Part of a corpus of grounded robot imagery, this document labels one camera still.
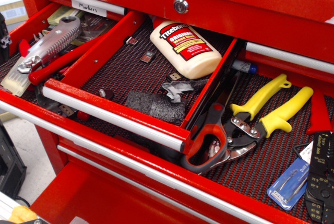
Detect small open red drawer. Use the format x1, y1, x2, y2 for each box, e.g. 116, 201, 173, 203
43, 12, 237, 154

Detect wide open red drawer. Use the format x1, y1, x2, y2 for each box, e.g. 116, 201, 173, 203
1, 11, 333, 223

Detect green flat box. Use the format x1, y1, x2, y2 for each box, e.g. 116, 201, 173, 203
47, 5, 85, 25

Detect black grip tape piece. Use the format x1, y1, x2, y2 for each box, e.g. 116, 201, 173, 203
125, 91, 188, 125

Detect crumpled grey paper scrap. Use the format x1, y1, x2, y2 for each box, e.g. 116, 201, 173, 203
161, 79, 208, 103

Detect black USB stick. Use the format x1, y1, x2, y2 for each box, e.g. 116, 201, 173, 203
166, 73, 182, 82

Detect small USB dongle middle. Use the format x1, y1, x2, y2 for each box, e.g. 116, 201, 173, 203
140, 51, 156, 64

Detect small usb dongle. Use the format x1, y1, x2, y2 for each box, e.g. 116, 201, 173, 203
124, 36, 139, 45
140, 51, 156, 64

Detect Titebond wood glue bottle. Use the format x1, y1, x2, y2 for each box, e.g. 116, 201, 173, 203
150, 15, 222, 79

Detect black knob with screw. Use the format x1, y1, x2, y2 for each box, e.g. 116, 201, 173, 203
99, 89, 114, 100

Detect small USB dongle upper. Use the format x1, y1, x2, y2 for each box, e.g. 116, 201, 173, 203
124, 36, 139, 45

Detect blue capped marker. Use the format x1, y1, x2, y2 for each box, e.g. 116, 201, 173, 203
232, 60, 257, 74

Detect silver cabinet lock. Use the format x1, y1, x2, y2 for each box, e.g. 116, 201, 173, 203
173, 0, 189, 14

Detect dark blade package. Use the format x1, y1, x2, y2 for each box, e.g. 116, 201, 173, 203
71, 13, 118, 46

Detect white Markers label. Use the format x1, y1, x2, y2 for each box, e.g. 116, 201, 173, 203
71, 1, 107, 17

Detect red tool chest cabinet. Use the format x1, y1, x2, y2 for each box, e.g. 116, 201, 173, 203
14, 0, 334, 224

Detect blue drill bit package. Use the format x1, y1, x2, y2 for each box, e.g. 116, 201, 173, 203
267, 141, 313, 211

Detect clear plastic drill bit case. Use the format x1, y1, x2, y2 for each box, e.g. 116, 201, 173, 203
1, 57, 31, 97

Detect red plastic wedge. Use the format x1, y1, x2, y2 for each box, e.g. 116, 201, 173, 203
306, 89, 333, 135

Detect black equipment case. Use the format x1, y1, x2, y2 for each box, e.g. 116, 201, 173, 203
1, 122, 27, 198

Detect red black handled scissors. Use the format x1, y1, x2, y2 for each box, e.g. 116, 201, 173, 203
181, 103, 230, 174

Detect yellow handled tin snips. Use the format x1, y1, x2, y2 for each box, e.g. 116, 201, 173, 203
219, 74, 314, 162

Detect red handled pliers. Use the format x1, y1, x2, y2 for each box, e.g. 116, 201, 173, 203
28, 36, 102, 86

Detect black wire stripper tool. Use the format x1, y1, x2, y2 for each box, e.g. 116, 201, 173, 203
305, 131, 333, 223

